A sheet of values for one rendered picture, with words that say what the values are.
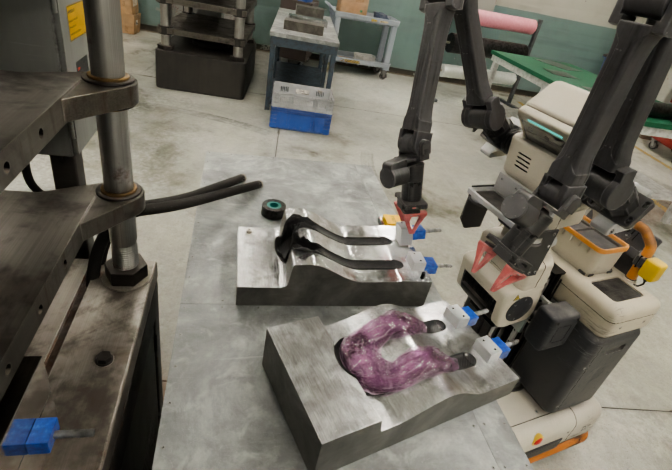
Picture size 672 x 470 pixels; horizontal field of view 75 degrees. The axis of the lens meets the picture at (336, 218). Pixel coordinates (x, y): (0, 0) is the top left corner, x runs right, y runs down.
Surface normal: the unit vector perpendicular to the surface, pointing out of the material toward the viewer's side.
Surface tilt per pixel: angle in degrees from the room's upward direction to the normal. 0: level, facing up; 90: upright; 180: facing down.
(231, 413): 0
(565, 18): 90
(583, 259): 92
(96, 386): 0
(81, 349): 0
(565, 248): 92
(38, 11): 90
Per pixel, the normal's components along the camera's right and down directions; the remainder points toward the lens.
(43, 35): 0.18, 0.55
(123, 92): 0.88, 0.37
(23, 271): 0.18, -0.84
